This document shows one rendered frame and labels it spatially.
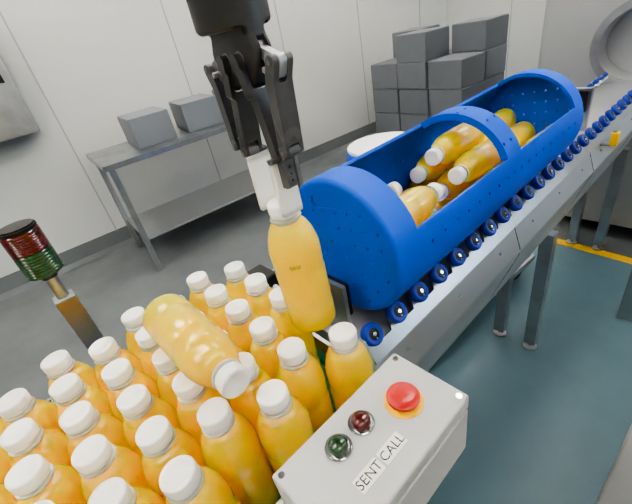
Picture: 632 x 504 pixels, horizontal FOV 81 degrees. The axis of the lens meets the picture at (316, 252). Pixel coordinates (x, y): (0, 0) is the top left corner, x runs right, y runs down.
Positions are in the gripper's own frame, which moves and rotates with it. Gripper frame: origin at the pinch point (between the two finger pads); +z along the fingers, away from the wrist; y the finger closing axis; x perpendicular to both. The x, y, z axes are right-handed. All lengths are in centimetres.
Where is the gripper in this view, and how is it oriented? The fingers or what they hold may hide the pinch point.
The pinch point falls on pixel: (275, 184)
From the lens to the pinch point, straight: 45.9
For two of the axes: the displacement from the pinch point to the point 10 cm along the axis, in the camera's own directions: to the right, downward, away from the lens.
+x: -7.2, 4.8, -5.1
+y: -6.7, -2.8, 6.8
